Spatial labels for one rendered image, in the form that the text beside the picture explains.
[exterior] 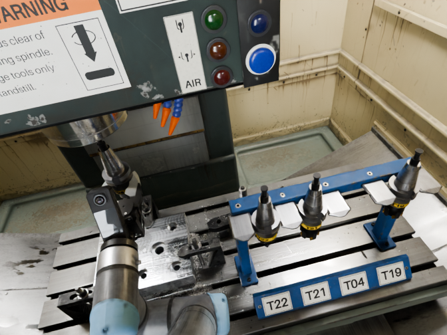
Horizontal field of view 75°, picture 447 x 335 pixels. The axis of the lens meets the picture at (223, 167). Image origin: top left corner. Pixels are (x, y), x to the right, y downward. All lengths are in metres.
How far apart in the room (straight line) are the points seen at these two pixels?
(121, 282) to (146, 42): 0.39
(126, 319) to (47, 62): 0.38
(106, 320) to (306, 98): 1.51
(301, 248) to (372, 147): 0.67
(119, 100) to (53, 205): 1.60
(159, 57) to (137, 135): 0.85
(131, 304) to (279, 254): 0.57
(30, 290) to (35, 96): 1.21
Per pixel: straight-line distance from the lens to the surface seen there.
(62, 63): 0.36
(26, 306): 1.49
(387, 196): 0.76
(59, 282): 1.17
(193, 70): 0.35
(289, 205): 0.70
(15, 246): 1.65
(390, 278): 0.98
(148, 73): 0.35
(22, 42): 0.36
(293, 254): 0.99
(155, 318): 0.62
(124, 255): 0.58
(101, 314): 0.55
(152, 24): 0.34
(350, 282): 0.93
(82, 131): 0.56
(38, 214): 1.95
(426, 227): 1.27
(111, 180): 0.69
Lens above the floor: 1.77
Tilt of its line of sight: 44 degrees down
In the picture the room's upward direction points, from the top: 10 degrees counter-clockwise
